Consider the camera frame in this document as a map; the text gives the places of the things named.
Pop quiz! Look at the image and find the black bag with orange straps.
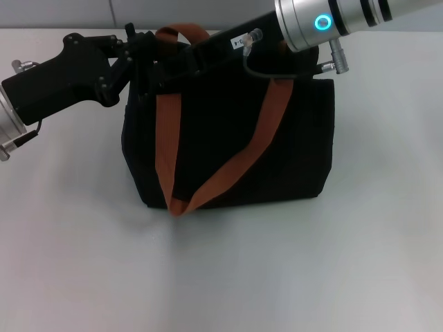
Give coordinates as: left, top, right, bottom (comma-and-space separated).
120, 22, 336, 218

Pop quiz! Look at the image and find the gripper cable with plugs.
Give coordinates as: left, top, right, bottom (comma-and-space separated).
241, 28, 336, 80
0, 59, 45, 163

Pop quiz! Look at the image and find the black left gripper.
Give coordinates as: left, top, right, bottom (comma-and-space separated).
1, 31, 156, 127

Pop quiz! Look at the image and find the right gripper cable with plugs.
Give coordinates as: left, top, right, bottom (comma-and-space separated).
241, 28, 336, 80

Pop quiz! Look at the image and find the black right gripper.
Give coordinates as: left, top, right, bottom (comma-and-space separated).
154, 10, 289, 90

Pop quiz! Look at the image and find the left gripper cable with plugs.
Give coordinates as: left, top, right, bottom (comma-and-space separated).
0, 59, 45, 163

